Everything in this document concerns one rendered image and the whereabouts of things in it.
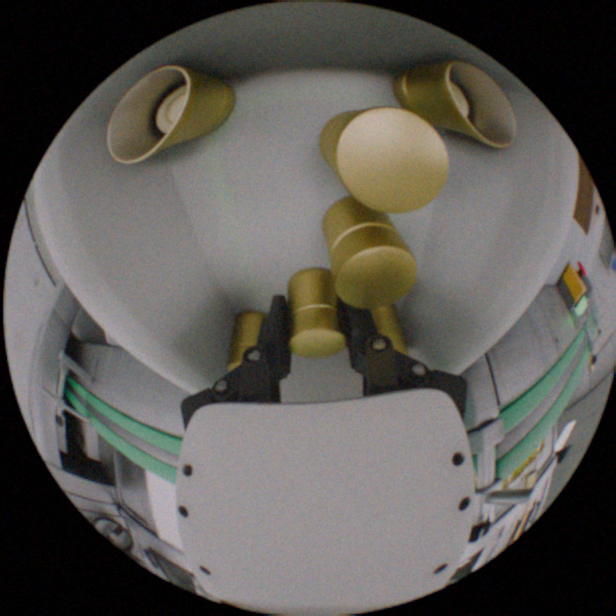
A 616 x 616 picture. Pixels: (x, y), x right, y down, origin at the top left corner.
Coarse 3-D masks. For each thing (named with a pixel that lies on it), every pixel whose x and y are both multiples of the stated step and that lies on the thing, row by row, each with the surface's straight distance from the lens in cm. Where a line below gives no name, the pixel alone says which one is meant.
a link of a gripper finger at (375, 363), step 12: (372, 336) 9; (384, 336) 9; (372, 348) 9; (384, 348) 9; (372, 360) 8; (384, 360) 9; (372, 372) 8; (384, 372) 8; (396, 372) 8; (372, 384) 8; (384, 384) 8; (396, 384) 8
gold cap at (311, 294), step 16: (304, 272) 12; (320, 272) 12; (288, 288) 13; (304, 288) 12; (320, 288) 11; (288, 304) 12; (304, 304) 11; (320, 304) 11; (336, 304) 11; (288, 320) 12; (304, 320) 10; (320, 320) 10; (336, 320) 10; (288, 336) 11; (304, 336) 10; (320, 336) 10; (336, 336) 10; (304, 352) 12; (320, 352) 12; (336, 352) 12
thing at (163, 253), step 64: (128, 64) 7; (192, 64) 8; (256, 64) 10; (320, 64) 10; (384, 64) 10; (64, 128) 8; (256, 128) 10; (320, 128) 10; (64, 192) 8; (128, 192) 10; (192, 192) 11; (256, 192) 10; (320, 192) 10; (448, 192) 12; (512, 192) 9; (576, 192) 9; (64, 256) 8; (128, 256) 9; (192, 256) 12; (256, 256) 12; (320, 256) 12; (448, 256) 12; (512, 256) 9; (128, 320) 9; (192, 320) 12; (448, 320) 13; (512, 320) 10; (192, 384) 12; (320, 384) 16
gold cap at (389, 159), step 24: (336, 120) 8; (360, 120) 5; (384, 120) 5; (408, 120) 6; (336, 144) 5; (360, 144) 5; (384, 144) 6; (408, 144) 6; (432, 144) 6; (336, 168) 5; (360, 168) 5; (384, 168) 6; (408, 168) 6; (432, 168) 6; (360, 192) 6; (384, 192) 6; (408, 192) 6; (432, 192) 6
